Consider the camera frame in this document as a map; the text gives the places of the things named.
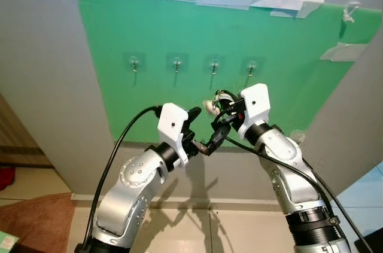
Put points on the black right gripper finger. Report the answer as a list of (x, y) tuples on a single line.
[(227, 100), (222, 119)]

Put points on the black rectangular object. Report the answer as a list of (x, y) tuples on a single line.
[(370, 242)]

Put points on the wooden cabinet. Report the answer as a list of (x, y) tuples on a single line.
[(18, 139)]

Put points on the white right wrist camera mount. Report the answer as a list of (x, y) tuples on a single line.
[(256, 103)]

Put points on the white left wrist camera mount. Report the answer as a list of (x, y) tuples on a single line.
[(173, 130)]

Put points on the crumpled clear tape piece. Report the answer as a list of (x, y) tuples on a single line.
[(349, 14)]

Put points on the wide clear tape patch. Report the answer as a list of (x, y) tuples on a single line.
[(344, 52)]

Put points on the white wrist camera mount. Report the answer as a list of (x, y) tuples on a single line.
[(256, 103), (173, 130)]

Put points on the small clear tape piece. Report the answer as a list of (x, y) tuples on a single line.
[(297, 137)]

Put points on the green board with hooks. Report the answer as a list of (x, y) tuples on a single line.
[(287, 85)]

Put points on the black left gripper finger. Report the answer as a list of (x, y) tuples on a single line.
[(202, 148), (194, 115)]

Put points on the red cloth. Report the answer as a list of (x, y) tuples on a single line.
[(5, 178)]

